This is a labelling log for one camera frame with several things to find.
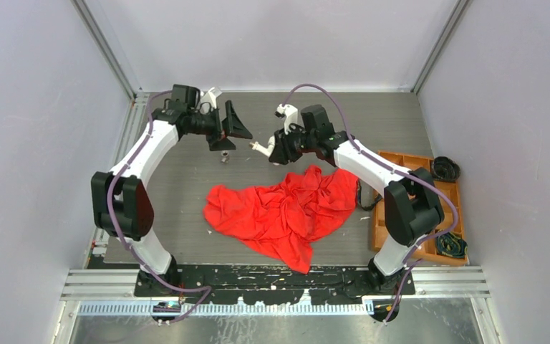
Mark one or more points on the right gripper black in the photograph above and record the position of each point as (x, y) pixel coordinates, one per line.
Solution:
(283, 153)

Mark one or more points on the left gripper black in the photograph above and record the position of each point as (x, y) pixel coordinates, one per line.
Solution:
(231, 125)

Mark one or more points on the silver metal pipe fitting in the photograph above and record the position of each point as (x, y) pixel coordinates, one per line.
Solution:
(225, 156)

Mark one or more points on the white faucet with chrome head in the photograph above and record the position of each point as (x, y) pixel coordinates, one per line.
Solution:
(267, 149)

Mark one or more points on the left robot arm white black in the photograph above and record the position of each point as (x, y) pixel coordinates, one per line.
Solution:
(120, 202)

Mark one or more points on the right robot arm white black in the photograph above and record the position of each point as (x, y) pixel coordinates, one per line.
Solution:
(342, 151)

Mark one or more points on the red cloth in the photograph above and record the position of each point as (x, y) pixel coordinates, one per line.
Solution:
(282, 221)

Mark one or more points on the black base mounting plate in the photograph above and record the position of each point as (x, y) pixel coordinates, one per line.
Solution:
(326, 284)

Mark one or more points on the orange compartment tray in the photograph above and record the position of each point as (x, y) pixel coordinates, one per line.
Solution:
(419, 213)

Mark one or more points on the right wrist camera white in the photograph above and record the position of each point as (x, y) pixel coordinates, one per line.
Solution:
(289, 114)

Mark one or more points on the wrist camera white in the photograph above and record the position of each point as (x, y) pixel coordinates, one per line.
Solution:
(289, 114)
(208, 100)

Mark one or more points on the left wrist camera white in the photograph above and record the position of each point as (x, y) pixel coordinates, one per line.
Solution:
(208, 100)

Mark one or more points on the slotted cable duct grey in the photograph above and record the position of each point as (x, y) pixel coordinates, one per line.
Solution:
(147, 307)

